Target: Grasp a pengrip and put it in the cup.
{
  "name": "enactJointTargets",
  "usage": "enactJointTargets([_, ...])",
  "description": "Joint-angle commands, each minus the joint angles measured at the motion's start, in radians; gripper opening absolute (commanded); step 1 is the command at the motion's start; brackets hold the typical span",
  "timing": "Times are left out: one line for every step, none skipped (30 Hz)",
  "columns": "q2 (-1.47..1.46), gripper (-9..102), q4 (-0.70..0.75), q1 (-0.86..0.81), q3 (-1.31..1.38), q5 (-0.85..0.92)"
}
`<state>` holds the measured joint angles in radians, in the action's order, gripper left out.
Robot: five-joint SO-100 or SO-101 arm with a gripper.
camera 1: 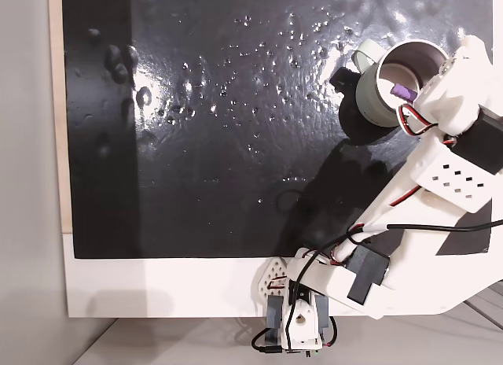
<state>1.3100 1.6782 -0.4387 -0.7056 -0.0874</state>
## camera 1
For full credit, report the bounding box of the black camera cable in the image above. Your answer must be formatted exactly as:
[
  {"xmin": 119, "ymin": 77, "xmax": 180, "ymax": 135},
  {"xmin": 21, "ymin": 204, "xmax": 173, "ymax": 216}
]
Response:
[{"xmin": 387, "ymin": 219, "xmax": 503, "ymax": 233}]

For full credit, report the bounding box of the light wooden board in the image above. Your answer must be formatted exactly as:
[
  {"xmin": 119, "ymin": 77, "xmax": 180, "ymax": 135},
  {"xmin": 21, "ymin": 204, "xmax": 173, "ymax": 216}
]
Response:
[{"xmin": 46, "ymin": 0, "xmax": 75, "ymax": 235}]

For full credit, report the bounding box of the red white servo wire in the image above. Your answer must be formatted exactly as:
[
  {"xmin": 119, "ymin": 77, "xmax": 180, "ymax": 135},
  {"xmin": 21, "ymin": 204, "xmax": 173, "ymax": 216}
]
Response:
[{"xmin": 398, "ymin": 103, "xmax": 434, "ymax": 137}]

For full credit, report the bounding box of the black power cable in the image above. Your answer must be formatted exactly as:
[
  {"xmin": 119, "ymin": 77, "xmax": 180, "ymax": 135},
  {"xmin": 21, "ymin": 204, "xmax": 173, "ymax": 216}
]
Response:
[{"xmin": 251, "ymin": 328, "xmax": 285, "ymax": 356}]

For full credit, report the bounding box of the black rubber mat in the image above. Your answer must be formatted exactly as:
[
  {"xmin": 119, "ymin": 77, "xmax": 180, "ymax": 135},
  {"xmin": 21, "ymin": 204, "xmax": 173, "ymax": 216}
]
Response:
[{"xmin": 61, "ymin": 0, "xmax": 494, "ymax": 260}]

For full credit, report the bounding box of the purple ribbed pen grip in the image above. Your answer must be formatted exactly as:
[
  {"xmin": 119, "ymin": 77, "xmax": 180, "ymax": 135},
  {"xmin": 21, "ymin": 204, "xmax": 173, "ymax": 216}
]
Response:
[{"xmin": 391, "ymin": 83, "xmax": 418, "ymax": 103}]

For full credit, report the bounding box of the mint green steel mug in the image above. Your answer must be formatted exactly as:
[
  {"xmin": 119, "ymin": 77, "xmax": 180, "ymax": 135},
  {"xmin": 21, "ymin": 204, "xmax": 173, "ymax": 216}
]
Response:
[{"xmin": 351, "ymin": 38, "xmax": 451, "ymax": 129}]

